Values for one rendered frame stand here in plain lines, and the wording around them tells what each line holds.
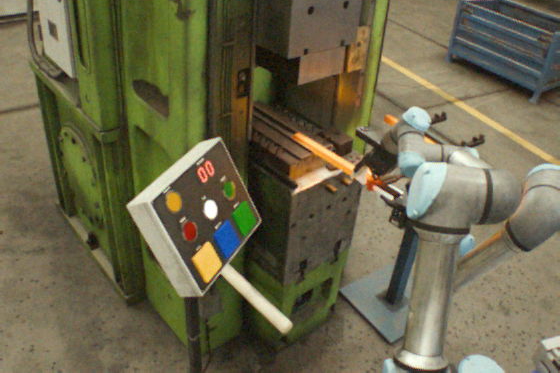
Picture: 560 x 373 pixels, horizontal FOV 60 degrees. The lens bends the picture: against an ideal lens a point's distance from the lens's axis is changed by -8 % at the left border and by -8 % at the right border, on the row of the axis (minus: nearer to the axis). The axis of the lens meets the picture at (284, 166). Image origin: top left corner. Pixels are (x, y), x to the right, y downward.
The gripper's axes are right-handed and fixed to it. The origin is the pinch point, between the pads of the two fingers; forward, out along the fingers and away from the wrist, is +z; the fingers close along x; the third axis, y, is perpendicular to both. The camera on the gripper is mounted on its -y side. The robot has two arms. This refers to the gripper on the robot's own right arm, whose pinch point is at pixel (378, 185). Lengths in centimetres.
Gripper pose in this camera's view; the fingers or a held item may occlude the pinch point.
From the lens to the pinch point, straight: 165.5
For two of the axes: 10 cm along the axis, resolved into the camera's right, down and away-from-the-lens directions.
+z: -6.6, -4.4, 6.1
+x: 7.5, -3.2, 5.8
